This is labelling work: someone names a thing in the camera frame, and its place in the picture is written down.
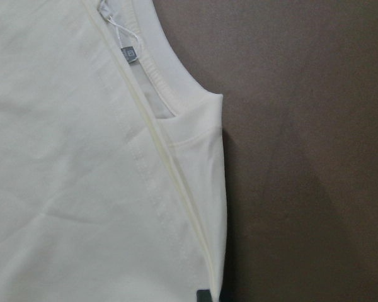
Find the cream long-sleeve graphic shirt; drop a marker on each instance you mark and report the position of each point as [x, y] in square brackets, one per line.
[112, 184]

